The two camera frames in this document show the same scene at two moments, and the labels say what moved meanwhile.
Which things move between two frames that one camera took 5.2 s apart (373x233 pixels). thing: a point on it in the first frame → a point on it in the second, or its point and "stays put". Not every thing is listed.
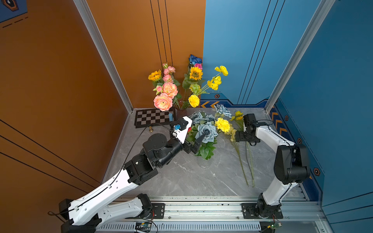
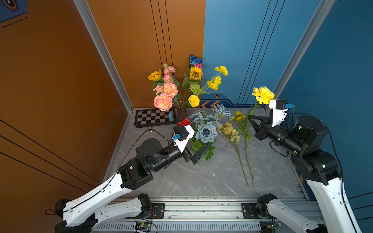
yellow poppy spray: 238,118 stays put
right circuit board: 275,225 stays put
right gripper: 241,138 → 262,131
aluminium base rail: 227,216 stays put
